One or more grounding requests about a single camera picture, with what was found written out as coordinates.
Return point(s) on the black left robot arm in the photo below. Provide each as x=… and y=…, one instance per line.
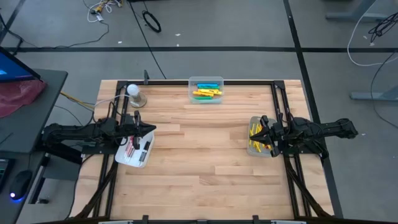
x=71, y=132

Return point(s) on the white light bar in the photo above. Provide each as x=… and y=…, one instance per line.
x=115, y=222
x=287, y=222

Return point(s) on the clear plastic bin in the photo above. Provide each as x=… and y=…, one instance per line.
x=205, y=79

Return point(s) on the grey plastic bin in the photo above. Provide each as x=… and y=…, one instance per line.
x=253, y=119

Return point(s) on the brown cap marker pen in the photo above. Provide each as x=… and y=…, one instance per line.
x=133, y=152

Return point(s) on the black monitor blue screen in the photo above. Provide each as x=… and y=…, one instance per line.
x=12, y=68

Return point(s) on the black aluminium table frame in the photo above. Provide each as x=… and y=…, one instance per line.
x=202, y=82

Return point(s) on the black desk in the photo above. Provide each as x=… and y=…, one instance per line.
x=31, y=124

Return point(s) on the grey desk foot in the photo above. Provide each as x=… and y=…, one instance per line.
x=354, y=14
x=373, y=96

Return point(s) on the orange chunky highlighter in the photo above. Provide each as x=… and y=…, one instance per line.
x=200, y=93

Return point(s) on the black computer mouse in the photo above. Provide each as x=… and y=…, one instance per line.
x=21, y=183

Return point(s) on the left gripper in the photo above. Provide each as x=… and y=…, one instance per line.
x=132, y=127

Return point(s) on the blue chunky highlighter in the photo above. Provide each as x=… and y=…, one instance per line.
x=207, y=85

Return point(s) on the yellow slim highlighter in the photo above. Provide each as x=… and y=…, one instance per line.
x=257, y=128
x=258, y=147
x=252, y=143
x=251, y=129

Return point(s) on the black keyboard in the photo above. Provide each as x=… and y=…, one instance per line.
x=3, y=172

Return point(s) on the yellow chunky highlighter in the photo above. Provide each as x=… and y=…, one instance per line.
x=214, y=92

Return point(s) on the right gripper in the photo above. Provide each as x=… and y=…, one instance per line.
x=280, y=135

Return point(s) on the white plastic bin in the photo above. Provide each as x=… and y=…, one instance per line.
x=136, y=157

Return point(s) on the green chunky highlighter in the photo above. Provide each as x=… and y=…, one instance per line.
x=214, y=88
x=203, y=97

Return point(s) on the black frame clamp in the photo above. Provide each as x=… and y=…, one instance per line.
x=145, y=218
x=255, y=218

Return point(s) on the white bulb brass lamp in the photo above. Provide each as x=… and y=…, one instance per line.
x=133, y=89

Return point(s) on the red cap marker pen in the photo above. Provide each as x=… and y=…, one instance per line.
x=127, y=152

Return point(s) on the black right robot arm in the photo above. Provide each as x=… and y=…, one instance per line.
x=323, y=132

